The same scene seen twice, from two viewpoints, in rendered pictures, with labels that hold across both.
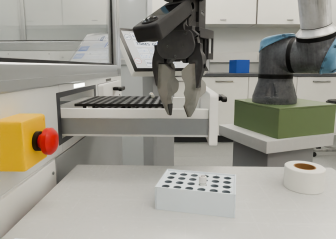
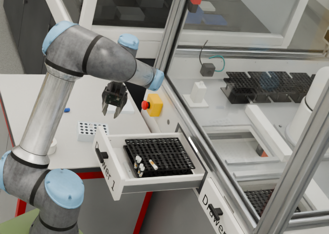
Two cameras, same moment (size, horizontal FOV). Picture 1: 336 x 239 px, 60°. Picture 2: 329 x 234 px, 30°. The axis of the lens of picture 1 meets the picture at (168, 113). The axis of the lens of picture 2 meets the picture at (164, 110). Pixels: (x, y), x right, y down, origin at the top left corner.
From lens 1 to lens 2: 2.75 m
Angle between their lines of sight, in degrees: 127
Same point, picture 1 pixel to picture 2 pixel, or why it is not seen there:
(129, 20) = not seen: outside the picture
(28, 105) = (167, 106)
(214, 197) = (84, 123)
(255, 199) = (68, 138)
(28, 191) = (156, 131)
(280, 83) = not seen: hidden behind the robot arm
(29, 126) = (149, 97)
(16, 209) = (152, 127)
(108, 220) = (117, 125)
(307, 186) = not seen: hidden behind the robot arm
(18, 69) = (168, 90)
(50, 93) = (176, 118)
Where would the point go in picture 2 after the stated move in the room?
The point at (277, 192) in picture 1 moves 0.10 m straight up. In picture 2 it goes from (58, 143) to (62, 123)
